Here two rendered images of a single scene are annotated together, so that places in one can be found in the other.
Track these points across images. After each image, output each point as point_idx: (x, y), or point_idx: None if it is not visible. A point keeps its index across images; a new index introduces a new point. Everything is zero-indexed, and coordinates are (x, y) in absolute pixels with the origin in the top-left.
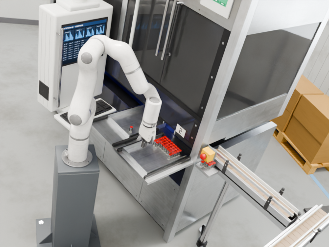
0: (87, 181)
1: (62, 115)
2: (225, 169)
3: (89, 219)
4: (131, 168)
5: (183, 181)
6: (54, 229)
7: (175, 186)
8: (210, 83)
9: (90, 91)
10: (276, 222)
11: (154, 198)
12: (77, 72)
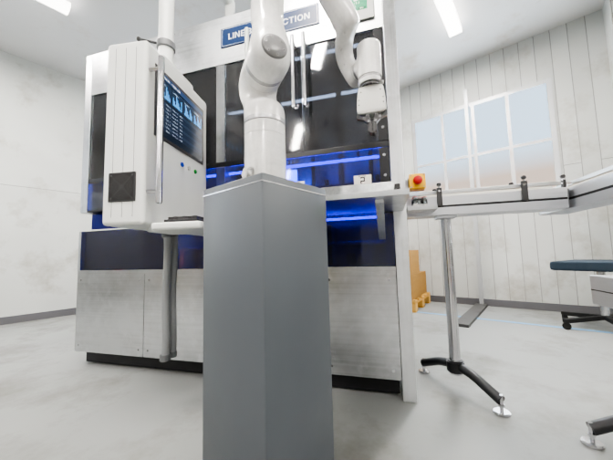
0: (313, 218)
1: (170, 218)
2: (441, 196)
3: (327, 355)
4: (359, 196)
5: (399, 251)
6: (264, 421)
7: (388, 274)
8: None
9: (282, 15)
10: (551, 203)
11: (357, 333)
12: (176, 167)
